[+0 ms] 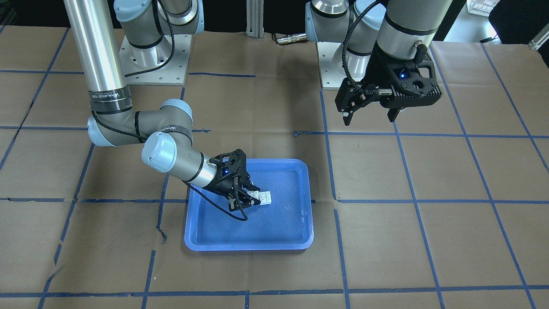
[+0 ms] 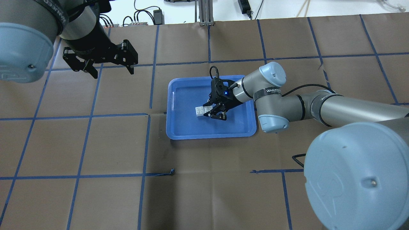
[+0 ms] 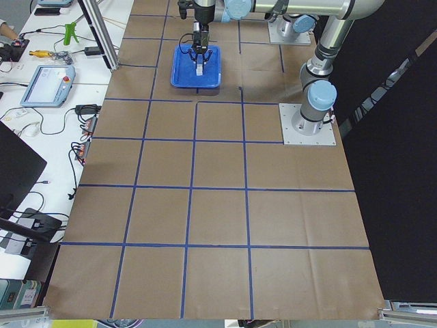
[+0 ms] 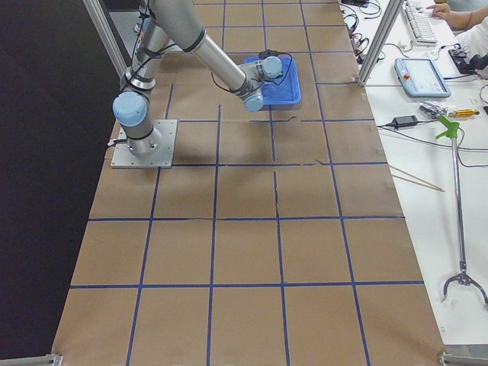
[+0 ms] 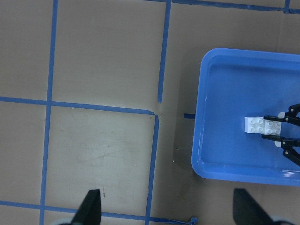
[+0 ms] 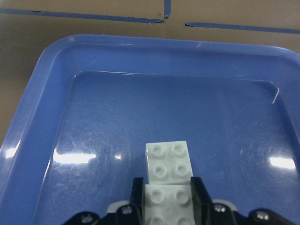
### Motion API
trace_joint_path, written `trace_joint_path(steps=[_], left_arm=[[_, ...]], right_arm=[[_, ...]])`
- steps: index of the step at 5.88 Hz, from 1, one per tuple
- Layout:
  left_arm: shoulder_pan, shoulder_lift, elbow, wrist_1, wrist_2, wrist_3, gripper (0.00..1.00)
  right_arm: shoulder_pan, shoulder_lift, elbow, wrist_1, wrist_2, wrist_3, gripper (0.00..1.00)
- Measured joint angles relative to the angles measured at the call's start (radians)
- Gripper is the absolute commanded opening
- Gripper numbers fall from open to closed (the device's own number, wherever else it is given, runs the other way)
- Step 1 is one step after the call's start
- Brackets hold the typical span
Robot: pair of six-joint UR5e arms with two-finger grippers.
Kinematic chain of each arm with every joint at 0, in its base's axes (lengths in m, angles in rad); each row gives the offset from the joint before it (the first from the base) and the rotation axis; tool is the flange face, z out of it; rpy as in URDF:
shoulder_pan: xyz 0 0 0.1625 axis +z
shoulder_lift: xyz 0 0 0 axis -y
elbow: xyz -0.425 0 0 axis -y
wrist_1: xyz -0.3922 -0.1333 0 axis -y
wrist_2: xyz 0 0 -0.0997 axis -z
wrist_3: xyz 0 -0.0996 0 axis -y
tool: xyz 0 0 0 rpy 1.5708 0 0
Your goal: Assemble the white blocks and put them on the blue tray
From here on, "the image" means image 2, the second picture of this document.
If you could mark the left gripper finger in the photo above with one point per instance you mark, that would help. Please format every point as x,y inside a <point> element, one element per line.
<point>77,65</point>
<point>126,55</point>

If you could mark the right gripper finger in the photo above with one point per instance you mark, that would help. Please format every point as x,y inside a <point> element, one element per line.
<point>209,103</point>
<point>219,112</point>

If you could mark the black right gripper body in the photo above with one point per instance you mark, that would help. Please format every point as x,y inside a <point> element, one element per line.
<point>228,100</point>

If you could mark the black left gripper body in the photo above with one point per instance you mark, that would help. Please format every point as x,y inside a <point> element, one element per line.
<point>93,43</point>

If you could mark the white block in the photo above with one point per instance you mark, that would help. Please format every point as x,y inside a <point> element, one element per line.
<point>200,111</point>
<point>207,110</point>

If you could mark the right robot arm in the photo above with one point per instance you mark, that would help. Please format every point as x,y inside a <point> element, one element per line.
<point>357,171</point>

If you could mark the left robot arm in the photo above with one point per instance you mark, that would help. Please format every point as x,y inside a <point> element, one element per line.
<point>29,28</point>

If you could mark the blue plastic tray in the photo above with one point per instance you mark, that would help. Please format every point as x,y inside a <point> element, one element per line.
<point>182,123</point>

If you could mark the black power adapter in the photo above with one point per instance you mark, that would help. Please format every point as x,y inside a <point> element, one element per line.
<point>245,7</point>

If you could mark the aluminium frame post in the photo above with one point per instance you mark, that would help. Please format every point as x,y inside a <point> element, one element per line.
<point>205,8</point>

